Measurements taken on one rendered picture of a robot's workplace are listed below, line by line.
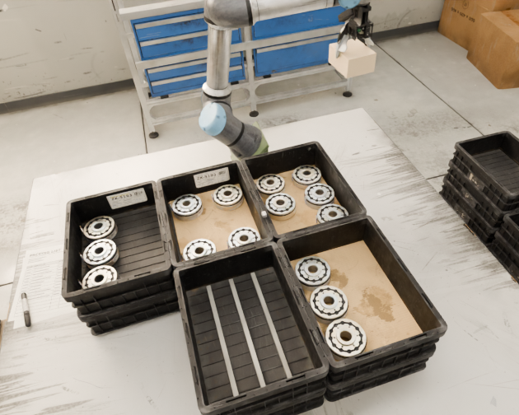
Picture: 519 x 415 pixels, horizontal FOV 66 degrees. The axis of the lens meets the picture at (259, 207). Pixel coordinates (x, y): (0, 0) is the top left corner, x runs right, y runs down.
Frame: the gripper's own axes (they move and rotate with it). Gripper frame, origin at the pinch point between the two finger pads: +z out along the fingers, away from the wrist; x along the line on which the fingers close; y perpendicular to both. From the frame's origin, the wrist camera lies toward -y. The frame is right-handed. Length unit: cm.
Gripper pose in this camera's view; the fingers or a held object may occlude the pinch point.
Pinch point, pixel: (352, 53)
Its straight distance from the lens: 175.5
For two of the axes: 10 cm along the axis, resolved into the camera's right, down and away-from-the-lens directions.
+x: 9.4, -2.8, 1.9
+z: 0.7, 7.0, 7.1
